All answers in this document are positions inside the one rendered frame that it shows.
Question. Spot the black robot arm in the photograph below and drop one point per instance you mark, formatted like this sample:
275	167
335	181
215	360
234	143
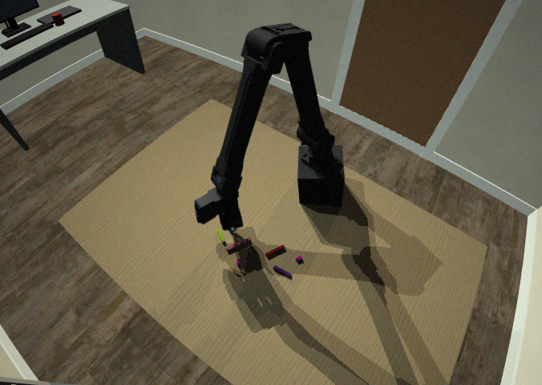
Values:
272	47

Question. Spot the pink rod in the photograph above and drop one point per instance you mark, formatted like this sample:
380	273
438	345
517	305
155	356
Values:
238	244

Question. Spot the purple rod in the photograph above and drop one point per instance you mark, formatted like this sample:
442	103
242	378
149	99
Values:
281	271

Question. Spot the red rod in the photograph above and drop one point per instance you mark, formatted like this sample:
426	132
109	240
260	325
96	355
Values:
274	250

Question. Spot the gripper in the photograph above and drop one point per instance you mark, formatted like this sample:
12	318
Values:
236	220

